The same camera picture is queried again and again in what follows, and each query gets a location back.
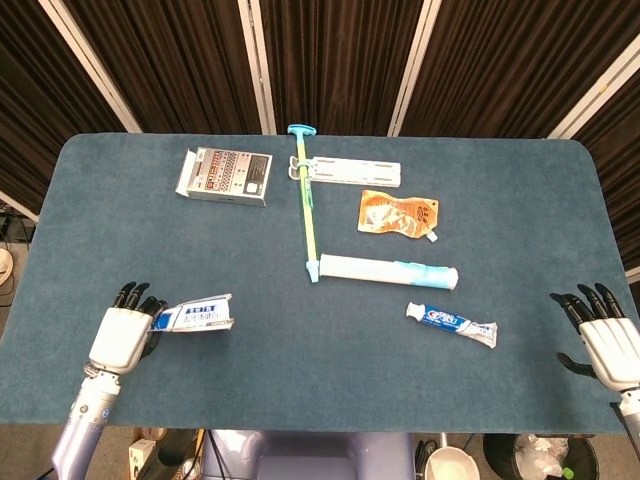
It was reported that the dark brown curtain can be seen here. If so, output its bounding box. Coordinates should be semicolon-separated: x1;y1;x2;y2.
0;0;640;274

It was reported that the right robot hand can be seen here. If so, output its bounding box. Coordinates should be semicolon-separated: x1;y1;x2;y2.
549;282;640;394

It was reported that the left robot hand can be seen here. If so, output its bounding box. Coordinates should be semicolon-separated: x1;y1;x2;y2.
87;281;169;377

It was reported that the white tube with teal band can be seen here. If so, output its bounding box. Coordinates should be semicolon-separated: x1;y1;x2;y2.
319;252;460;291

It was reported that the blue-green table cloth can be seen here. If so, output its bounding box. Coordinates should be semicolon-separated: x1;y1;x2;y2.
0;132;640;435

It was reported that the black device with cables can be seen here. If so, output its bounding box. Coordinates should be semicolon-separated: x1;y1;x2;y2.
0;199;36;244

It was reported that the white flat package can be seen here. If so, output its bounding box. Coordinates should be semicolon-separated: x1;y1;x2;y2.
288;155;403;189

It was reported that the blue white toothpaste box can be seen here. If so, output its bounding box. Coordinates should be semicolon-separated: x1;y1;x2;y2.
149;293;235;334

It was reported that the purple robot torso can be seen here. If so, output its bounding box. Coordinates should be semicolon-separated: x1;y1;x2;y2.
202;428;416;480

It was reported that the blue white toothpaste tube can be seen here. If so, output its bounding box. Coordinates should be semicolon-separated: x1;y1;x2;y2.
405;301;499;349

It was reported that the black bag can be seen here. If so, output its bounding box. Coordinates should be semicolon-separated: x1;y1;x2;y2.
149;428;201;480

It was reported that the small white cardboard box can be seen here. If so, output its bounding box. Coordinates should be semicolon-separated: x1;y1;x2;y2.
128;439;159;480

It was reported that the black trash bin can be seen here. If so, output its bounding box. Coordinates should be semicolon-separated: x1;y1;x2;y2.
482;433;600;480

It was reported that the green hand pump blue handle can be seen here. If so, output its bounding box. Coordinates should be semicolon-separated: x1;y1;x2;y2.
286;123;321;284

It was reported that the orange spout pouch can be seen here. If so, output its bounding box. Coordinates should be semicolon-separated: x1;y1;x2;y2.
356;189;441;244

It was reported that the grey printed cardboard box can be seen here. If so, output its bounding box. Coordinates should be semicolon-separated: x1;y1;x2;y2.
174;146;274;208

